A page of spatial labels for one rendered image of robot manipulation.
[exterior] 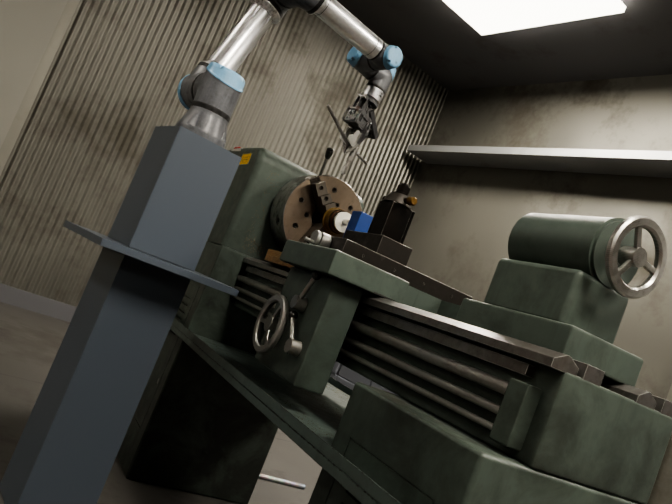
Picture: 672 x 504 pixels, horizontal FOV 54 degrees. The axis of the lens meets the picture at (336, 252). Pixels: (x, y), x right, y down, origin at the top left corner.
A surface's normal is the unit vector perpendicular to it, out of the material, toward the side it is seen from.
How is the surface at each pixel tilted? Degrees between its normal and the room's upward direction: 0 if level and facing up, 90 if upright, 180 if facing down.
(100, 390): 90
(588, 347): 90
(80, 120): 90
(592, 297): 90
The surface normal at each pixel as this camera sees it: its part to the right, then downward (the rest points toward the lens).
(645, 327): -0.74, -0.35
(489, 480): 0.44, 0.10
